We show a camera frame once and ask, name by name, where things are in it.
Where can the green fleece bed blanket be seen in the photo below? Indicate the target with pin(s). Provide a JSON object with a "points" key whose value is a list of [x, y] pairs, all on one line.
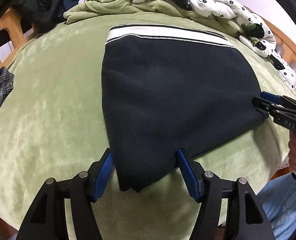
{"points": [[52, 125]]}

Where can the wooden bed frame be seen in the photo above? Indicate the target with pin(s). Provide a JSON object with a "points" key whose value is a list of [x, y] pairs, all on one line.
{"points": [[15, 30]]}

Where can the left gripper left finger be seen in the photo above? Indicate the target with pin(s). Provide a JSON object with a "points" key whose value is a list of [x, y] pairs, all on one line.
{"points": [[46, 216]]}

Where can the white floral patterned quilt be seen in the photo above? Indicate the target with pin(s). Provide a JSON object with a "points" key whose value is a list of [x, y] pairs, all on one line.
{"points": [[255, 34]]}

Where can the black jacket on footboard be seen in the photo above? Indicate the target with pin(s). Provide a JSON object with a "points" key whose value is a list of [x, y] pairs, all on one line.
{"points": [[43, 14]]}

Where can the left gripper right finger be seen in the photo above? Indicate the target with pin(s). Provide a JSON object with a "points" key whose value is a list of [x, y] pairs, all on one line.
{"points": [[245, 217]]}

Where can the navy pants with white stripe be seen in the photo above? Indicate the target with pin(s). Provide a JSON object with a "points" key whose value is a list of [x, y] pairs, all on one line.
{"points": [[166, 87]]}

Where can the blue jeans leg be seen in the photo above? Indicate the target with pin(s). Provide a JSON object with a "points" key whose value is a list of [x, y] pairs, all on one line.
{"points": [[278, 199]]}

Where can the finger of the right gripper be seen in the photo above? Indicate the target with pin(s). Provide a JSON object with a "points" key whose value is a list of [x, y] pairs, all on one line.
{"points": [[272, 97], [265, 106]]}

